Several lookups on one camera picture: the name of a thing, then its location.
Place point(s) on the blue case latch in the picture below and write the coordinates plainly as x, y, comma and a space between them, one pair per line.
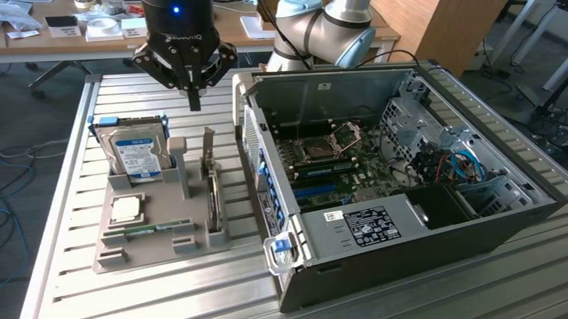
280, 246

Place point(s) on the white box with black top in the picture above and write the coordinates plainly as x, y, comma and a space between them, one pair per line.
61, 26

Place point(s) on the plain white box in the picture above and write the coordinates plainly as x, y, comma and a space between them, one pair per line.
132, 28

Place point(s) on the wooden desk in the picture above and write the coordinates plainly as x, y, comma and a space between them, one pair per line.
66, 44

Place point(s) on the clear plastic bag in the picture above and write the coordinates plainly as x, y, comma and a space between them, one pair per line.
17, 18

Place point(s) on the white paper stack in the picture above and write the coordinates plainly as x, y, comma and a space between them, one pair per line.
255, 30

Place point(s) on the hard disk in blue caddy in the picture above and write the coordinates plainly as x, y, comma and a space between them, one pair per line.
132, 153

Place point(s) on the metal socket cover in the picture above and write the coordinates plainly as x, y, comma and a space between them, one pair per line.
350, 133

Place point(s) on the white table frame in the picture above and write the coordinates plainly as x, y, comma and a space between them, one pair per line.
532, 30

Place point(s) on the green RAM stick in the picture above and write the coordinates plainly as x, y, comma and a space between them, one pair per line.
151, 228

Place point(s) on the flat white box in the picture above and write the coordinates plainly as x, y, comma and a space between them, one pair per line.
104, 36

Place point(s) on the CPU socket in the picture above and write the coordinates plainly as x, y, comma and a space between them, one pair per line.
319, 151

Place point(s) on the blue expansion slot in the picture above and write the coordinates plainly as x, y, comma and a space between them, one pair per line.
314, 191

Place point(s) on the beige tape roll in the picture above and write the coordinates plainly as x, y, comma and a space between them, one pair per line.
84, 3

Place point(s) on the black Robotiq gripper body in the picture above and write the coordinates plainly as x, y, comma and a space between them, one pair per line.
181, 23

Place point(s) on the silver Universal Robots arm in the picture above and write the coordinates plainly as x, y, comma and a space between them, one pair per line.
319, 30

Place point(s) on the silver CPU chip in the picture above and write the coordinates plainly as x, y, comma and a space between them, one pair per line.
125, 209

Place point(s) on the open black PC case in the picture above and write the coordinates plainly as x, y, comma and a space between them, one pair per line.
399, 266

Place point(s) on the green motherboard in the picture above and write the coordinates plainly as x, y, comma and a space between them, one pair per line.
367, 172

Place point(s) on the white tape roll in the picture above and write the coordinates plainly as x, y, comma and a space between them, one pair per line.
101, 24

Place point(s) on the grey power supply unit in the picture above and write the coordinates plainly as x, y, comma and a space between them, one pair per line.
327, 232

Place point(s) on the graphics card with metal bracket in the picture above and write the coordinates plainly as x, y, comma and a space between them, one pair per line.
212, 199

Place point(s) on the RAM stick with blue label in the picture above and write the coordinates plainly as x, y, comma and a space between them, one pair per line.
323, 169

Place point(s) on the silver disk bay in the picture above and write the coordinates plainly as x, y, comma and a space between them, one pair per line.
501, 196

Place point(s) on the grey plastic parts rack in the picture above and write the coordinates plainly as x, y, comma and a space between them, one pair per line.
164, 206

